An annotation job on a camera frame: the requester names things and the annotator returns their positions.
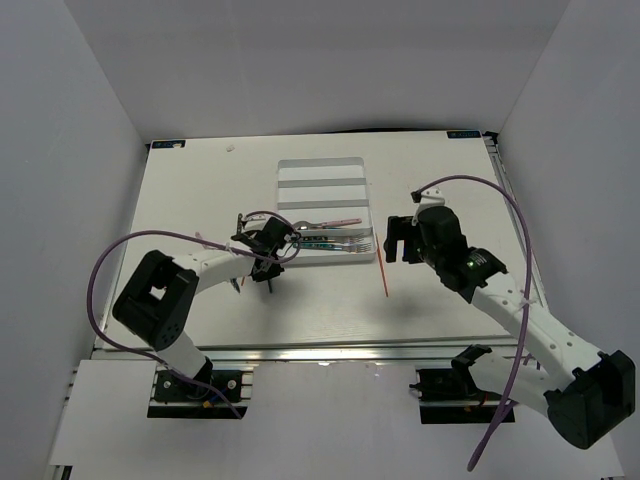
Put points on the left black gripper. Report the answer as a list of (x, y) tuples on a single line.
[(273, 272)]

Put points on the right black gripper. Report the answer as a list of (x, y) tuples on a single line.
[(396, 232)]

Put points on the teal handled fork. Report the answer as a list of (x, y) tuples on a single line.
[(355, 248), (354, 239)]

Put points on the pink handled spoon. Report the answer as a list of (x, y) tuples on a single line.
[(331, 224)]

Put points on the teal handled spoon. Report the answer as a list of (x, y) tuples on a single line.
[(342, 231)]

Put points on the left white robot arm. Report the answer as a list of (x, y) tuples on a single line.
[(155, 302)]

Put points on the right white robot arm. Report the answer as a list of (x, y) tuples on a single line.
[(583, 391)]

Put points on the white four-compartment cutlery tray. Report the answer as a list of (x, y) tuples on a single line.
[(326, 189)]

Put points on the right blue corner label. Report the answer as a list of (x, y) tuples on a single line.
[(463, 134)]

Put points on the blue corner label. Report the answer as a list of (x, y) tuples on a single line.
[(463, 134), (168, 144)]

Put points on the left blue corner label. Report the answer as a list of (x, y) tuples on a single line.
[(168, 144)]

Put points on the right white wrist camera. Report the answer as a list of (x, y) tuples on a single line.
[(428, 198)]

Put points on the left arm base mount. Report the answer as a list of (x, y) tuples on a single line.
[(171, 398)]

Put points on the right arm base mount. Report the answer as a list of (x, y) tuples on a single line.
[(449, 396)]

